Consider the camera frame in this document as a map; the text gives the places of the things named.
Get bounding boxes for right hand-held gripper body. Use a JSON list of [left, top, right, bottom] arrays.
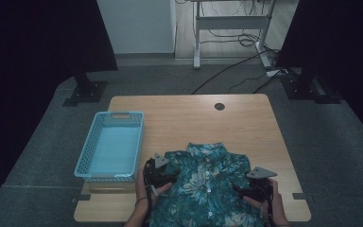
[[246, 166, 278, 203]]

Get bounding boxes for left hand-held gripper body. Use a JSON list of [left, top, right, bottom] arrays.
[[143, 152, 171, 189]]

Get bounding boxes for teal floral shirt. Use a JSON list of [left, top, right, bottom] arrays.
[[149, 142, 266, 227]]

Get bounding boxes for light blue plastic basket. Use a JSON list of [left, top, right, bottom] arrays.
[[73, 111, 146, 183]]

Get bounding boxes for person's left hand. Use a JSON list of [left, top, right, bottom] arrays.
[[134, 171, 173, 214]]

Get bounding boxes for person's right hand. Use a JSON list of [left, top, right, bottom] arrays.
[[244, 179, 287, 221]]

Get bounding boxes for black tape strip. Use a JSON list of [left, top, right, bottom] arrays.
[[292, 192, 315, 202], [71, 194, 92, 203]]

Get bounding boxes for black stand base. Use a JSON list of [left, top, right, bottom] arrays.
[[61, 70, 109, 108], [279, 66, 344, 105]]

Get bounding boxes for white power strip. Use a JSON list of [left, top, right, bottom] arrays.
[[265, 68, 288, 79]]

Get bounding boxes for black curtain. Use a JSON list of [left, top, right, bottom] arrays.
[[274, 0, 363, 149], [0, 0, 119, 221]]

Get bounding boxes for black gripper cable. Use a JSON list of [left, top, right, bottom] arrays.
[[142, 160, 159, 227], [258, 185, 275, 227]]

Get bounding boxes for long black floor cable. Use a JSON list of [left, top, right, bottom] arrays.
[[190, 49, 268, 96]]

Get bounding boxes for tangled black cables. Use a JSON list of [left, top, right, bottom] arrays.
[[199, 27, 268, 48]]

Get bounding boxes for white metal desk frame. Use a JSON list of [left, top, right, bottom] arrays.
[[191, 0, 278, 70]]

